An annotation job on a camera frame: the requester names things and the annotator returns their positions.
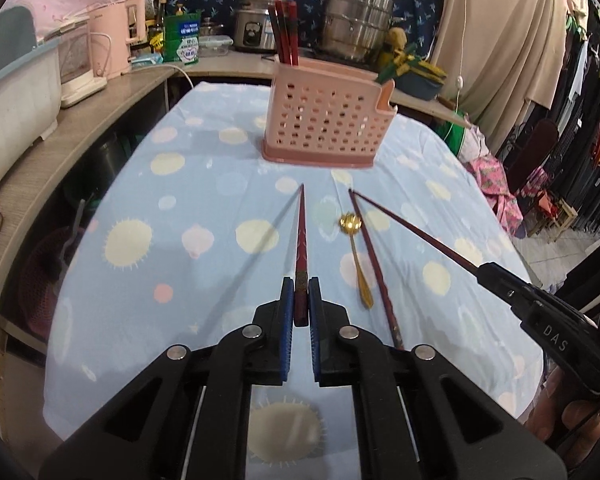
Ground dark red patterned chopstick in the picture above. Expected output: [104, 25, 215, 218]
[294, 184, 309, 327]

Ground right hand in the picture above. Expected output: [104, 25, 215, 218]
[524, 367, 600, 468]

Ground dark red chopstick on table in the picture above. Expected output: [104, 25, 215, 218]
[361, 220, 405, 350]

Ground small wooden stool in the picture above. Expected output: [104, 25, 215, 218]
[528, 190, 578, 243]

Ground pink floral cloth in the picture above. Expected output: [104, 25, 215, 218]
[465, 154, 524, 235]

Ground gold spoon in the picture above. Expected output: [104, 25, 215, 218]
[339, 212, 374, 310]

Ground blue polka dot tablecloth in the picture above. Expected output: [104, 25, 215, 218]
[42, 80, 545, 480]

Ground blue yellow stacked bowls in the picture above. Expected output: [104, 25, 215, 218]
[396, 60, 448, 101]

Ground beige hanging cloth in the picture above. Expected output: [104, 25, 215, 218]
[431, 0, 567, 152]

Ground pink perforated utensil holder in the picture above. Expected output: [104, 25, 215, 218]
[261, 58, 398, 169]

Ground stainless steel steamer pot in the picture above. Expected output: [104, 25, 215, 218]
[318, 0, 393, 64]

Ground red chopsticks in holder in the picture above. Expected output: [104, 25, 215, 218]
[268, 0, 299, 66]

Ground white blue plastic bin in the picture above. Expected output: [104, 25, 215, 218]
[0, 5, 64, 206]

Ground white appliance with glass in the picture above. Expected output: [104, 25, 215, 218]
[44, 15, 107, 110]

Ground silver rice cooker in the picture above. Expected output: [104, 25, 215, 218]
[234, 0, 276, 53]

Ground pink electric kettle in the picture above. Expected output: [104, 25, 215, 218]
[87, 0, 146, 79]

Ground glass food container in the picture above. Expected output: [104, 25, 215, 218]
[198, 35, 234, 58]

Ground green white can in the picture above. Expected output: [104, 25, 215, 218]
[163, 12, 200, 65]

